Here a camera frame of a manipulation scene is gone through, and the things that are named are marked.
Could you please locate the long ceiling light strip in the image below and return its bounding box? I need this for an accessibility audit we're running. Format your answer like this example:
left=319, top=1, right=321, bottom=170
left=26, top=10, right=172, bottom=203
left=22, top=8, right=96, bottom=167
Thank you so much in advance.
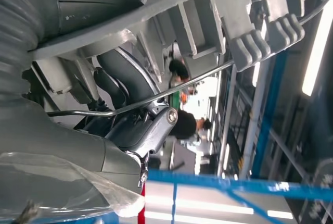
left=301, top=0, right=333, bottom=97

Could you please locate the blue metal shelf rack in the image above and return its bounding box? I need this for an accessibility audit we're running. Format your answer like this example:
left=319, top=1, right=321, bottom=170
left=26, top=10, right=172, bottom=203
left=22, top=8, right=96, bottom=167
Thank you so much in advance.
left=112, top=51, right=333, bottom=224

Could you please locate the red barrier belt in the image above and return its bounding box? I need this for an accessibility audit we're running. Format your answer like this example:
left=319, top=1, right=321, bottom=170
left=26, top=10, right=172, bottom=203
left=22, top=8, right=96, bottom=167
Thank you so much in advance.
left=137, top=183, right=146, bottom=224

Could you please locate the person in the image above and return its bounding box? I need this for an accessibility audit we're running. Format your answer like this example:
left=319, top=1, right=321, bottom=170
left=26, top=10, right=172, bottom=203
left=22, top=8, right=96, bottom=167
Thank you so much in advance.
left=169, top=109, right=212, bottom=140
left=169, top=58, right=198, bottom=95

